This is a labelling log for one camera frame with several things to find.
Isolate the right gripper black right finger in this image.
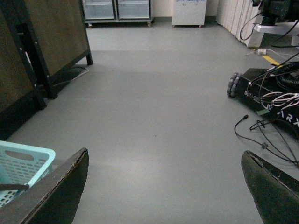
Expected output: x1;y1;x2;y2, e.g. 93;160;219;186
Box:
241;150;299;224

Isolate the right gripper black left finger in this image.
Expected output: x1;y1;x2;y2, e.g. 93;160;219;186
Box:
0;148;89;224

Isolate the light blue plastic basket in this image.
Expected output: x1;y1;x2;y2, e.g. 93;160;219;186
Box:
0;140;56;207

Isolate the glass door cabinet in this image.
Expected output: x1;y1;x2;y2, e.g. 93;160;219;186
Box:
82;0;154;28

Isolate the white chest freezer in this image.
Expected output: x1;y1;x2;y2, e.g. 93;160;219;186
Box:
172;0;207;28

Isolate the black loose floor cable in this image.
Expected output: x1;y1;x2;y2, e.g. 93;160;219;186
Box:
234;114;299;165

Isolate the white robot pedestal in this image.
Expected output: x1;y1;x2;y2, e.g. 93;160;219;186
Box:
254;21;299;48

